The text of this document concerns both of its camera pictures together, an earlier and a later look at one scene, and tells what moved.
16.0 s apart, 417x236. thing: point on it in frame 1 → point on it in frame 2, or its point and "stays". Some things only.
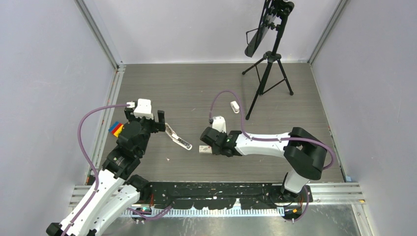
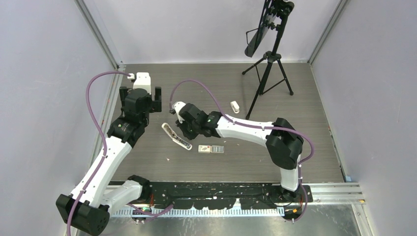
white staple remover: (235, 106) stays
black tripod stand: (273, 75) stays
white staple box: (205, 149) stays
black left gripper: (157, 126) → (155, 105)
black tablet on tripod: (274, 11) stays
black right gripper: (215, 151) → (191, 136)
